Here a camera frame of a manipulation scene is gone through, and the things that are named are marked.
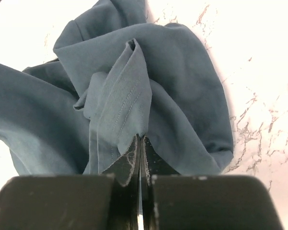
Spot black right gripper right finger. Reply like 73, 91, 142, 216
141, 137, 283, 230

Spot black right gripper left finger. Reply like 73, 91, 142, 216
0, 136, 140, 230

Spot blue-grey t-shirt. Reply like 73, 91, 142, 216
0, 0, 233, 175

